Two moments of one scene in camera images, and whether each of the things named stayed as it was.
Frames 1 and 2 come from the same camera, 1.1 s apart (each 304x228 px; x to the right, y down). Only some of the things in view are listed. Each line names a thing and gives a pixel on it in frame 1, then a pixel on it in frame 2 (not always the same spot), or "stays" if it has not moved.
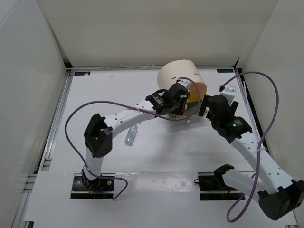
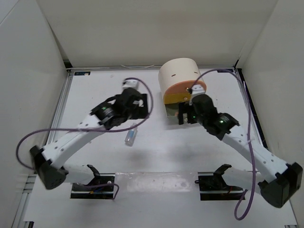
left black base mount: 101,187 stays
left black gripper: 180,111 → 143,111
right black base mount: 213,186 stays
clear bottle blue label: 130,136 stays
